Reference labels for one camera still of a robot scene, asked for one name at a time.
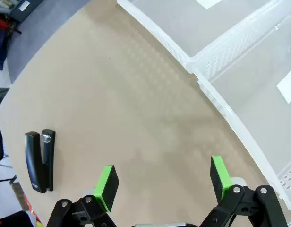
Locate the black stapler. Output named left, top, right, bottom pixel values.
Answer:
left=24, top=129, right=56, bottom=193

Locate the dark grey box with label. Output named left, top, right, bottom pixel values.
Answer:
left=9, top=0, right=44, bottom=23

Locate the white square sticker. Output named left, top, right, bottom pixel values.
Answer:
left=196, top=0, right=223, bottom=9
left=276, top=70, right=291, bottom=104

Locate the translucent white perforated basket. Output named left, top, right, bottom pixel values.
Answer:
left=116, top=0, right=291, bottom=74
left=192, top=13, right=291, bottom=211

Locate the black fabric bag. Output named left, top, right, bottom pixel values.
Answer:
left=0, top=210, right=35, bottom=227

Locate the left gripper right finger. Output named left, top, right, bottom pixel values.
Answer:
left=199, top=155, right=289, bottom=227

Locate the red garment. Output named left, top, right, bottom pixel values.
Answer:
left=0, top=16, right=9, bottom=31

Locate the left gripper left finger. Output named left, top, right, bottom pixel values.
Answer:
left=46, top=164, right=124, bottom=227

